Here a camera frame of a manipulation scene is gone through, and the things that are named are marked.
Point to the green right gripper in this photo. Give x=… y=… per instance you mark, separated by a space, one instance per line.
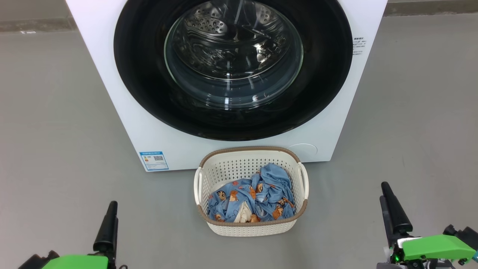
x=437 y=247

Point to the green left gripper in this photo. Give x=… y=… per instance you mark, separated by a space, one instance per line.
x=74 y=262

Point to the blue cartoon print garment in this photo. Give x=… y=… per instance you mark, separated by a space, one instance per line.
x=270 y=183

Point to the cream white garment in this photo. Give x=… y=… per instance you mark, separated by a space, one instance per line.
x=245 y=213

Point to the black round washer door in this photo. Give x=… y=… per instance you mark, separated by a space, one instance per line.
x=142 y=74

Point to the white front-load washing machine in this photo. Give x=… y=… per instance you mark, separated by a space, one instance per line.
x=112 y=93

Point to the stainless steel washing machine drum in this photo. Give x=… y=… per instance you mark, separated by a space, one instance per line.
x=231 y=37

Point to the blue energy label sticker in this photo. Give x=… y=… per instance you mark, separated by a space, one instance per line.
x=154 y=161

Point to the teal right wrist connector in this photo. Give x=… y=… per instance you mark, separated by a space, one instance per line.
x=475 y=257

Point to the round white filter cover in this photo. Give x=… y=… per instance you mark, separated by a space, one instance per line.
x=304 y=152

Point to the cream perforated laundry basket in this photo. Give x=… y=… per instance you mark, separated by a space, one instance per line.
x=250 y=229

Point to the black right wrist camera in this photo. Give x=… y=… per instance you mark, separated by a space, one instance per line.
x=466 y=235

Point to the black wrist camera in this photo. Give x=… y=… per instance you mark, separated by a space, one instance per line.
x=466 y=235
x=35 y=261

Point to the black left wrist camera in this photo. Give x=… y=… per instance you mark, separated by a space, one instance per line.
x=35 y=261

